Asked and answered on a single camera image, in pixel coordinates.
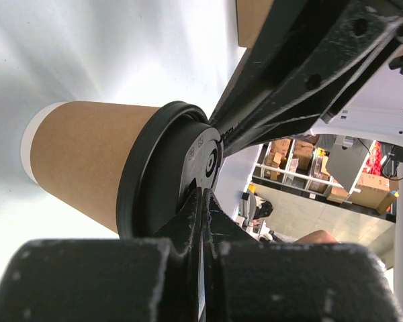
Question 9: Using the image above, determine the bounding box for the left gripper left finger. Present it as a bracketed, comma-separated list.
[0, 189, 202, 321]

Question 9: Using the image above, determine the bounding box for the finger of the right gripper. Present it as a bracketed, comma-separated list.
[210, 1, 403, 134]
[221, 66, 403, 157]

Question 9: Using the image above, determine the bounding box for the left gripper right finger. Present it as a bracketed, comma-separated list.
[201, 189, 403, 321]

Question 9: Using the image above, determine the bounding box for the black plastic cup lid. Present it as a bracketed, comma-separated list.
[116, 101, 223, 239]

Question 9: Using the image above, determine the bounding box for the brown paper coffee cup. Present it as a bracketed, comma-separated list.
[20, 101, 157, 232]

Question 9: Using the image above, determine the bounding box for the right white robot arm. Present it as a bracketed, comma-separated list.
[210, 1, 403, 155]

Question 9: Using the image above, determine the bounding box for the brown paper bag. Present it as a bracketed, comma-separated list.
[236, 0, 274, 48]

